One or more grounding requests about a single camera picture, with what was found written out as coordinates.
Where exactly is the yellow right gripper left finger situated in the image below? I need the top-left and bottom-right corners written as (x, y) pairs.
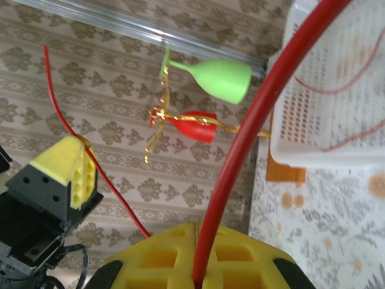
top-left (88, 222), bottom-right (199, 289)

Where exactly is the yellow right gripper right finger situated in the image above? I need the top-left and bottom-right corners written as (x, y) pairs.
top-left (204, 224), bottom-right (315, 289)

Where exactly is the red cable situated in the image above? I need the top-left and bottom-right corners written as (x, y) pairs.
top-left (43, 0), bottom-right (354, 289)
top-left (293, 26), bottom-right (385, 153)

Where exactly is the gold ribbon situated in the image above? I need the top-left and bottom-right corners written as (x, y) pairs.
top-left (143, 66), bottom-right (241, 169)

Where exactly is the red plastic goblet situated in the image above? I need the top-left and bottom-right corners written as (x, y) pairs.
top-left (149, 104), bottom-right (218, 143)

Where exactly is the green plastic goblet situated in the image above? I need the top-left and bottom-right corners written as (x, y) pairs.
top-left (158, 43), bottom-right (253, 105)

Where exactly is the white plastic basket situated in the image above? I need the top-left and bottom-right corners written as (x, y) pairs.
top-left (267, 0), bottom-right (385, 170)

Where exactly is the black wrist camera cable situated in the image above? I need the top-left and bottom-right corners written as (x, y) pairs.
top-left (61, 244), bottom-right (91, 289)

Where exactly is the gold wire stand wooden base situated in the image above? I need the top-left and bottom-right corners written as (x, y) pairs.
top-left (258, 129), bottom-right (306, 188)

